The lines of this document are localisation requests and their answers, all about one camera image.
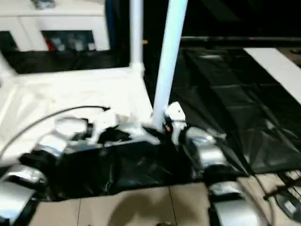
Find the black glossy mat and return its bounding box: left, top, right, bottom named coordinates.
left=0, top=46, right=301, bottom=202

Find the white cabinet with glass doors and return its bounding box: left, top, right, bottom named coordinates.
left=0, top=0, right=111, bottom=51

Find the grey power adapter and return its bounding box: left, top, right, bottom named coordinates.
left=276, top=190, right=301, bottom=217

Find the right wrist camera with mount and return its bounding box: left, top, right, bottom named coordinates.
left=164, top=101, right=188, bottom=144

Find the dark object on cabinet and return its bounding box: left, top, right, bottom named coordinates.
left=32, top=0, right=56, bottom=9

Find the black floor stand leg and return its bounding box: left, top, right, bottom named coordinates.
left=263, top=186, right=297, bottom=200

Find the white plastic table leg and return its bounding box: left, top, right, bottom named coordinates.
left=129, top=0, right=144, bottom=76
left=150, top=0, right=189, bottom=132
left=0, top=53, right=17, bottom=81

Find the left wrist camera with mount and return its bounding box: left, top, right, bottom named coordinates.
left=89, top=112, right=118, bottom=145

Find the white flat board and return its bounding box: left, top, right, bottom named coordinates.
left=243, top=48, right=301, bottom=104

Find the long black bar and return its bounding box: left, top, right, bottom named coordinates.
left=181, top=36, right=301, bottom=43

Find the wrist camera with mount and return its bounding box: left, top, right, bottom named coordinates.
left=164, top=101, right=188, bottom=144
left=89, top=112, right=118, bottom=145

